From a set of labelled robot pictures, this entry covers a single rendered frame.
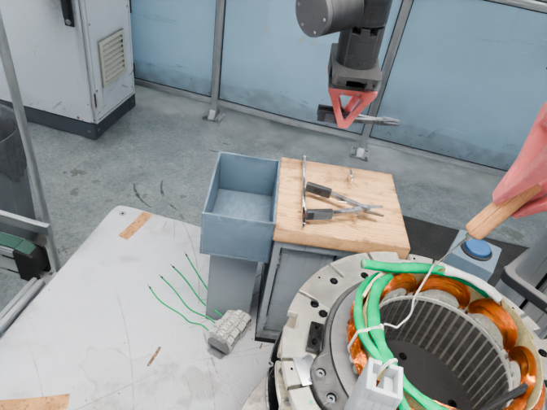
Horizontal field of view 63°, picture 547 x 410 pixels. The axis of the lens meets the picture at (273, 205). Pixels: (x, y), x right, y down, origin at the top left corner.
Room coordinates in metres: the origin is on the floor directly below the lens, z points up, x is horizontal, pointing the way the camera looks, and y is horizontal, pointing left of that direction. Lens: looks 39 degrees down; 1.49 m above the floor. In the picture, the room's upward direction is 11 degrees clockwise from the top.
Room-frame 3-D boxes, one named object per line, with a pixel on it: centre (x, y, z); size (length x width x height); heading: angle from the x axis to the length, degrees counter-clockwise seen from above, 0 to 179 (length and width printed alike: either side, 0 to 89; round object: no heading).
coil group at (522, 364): (0.27, -0.27, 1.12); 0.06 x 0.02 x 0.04; 175
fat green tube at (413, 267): (0.35, -0.18, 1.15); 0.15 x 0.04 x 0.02; 85
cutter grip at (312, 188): (0.55, -0.06, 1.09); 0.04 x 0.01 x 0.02; 78
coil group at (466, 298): (0.36, -0.21, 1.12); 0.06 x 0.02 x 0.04; 85
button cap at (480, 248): (0.55, -0.33, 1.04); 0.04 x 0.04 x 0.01
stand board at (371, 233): (0.57, -0.10, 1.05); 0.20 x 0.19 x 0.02; 93
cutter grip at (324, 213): (0.50, -0.07, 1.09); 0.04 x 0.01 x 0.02; 108
